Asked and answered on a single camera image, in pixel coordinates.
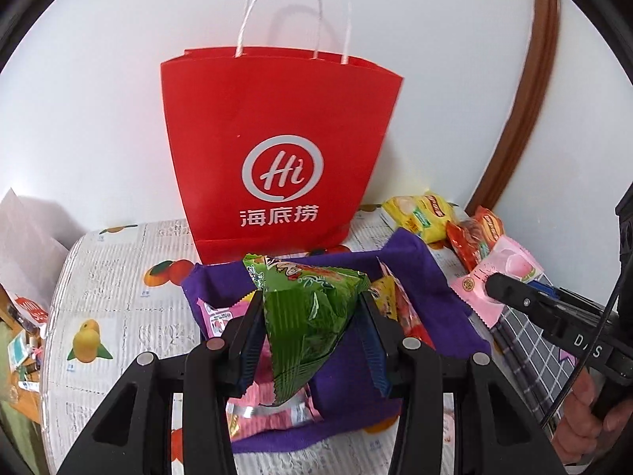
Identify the pale pink snack packet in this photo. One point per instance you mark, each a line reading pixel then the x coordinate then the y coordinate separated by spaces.
pixel 504 262

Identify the magenta snack packet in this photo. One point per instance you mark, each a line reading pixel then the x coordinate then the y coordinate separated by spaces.
pixel 217 316

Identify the red snack packet gold print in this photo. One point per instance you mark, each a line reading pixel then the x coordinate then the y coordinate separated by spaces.
pixel 415 324

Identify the purple cloth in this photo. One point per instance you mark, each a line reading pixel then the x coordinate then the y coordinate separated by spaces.
pixel 435 302

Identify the orange red chips packet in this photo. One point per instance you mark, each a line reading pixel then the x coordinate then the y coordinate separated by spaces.
pixel 470 242

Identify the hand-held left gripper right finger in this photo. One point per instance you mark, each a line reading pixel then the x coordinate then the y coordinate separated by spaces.
pixel 373 361

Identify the yellow chips packet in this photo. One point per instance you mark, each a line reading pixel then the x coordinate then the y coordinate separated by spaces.
pixel 420 215

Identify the pink red snack packet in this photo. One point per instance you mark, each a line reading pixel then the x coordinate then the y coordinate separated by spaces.
pixel 257 415

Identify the yellow packet black white print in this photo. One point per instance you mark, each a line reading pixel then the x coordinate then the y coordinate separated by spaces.
pixel 382 299

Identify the green snack packet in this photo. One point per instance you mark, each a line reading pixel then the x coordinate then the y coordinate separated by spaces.
pixel 301 326

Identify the small red paper bag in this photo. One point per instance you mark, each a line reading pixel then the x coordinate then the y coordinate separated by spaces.
pixel 29 309

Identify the person's right hand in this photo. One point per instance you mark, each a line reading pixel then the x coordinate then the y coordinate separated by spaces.
pixel 581 405

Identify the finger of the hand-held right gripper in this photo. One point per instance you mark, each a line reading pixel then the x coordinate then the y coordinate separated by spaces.
pixel 519 299
pixel 554 293

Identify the grey checked cloth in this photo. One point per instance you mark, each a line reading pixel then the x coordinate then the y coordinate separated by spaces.
pixel 524 351

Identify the brown wooden frame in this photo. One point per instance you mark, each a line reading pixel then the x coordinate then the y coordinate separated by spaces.
pixel 539 74

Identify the fruit print table cover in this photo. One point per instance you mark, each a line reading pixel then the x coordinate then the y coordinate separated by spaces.
pixel 123 267

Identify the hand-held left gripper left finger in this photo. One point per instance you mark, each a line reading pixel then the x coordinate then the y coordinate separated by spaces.
pixel 249 356

